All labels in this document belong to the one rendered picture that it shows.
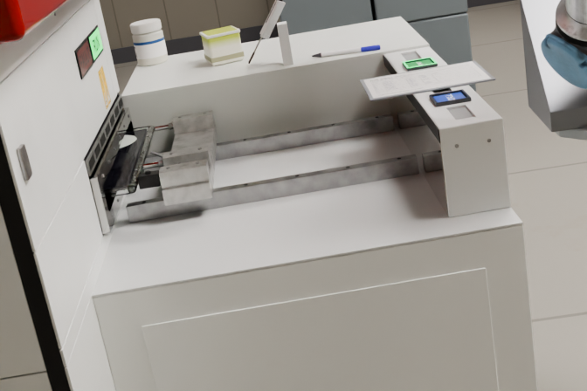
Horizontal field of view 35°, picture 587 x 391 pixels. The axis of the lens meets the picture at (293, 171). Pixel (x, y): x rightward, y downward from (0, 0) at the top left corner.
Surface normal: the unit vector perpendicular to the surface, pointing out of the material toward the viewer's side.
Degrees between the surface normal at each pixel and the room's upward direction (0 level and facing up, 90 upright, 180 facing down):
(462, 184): 90
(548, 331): 0
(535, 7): 46
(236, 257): 0
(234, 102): 90
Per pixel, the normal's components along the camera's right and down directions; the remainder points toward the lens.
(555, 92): -0.11, -0.41
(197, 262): -0.16, -0.93
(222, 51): 0.31, 0.26
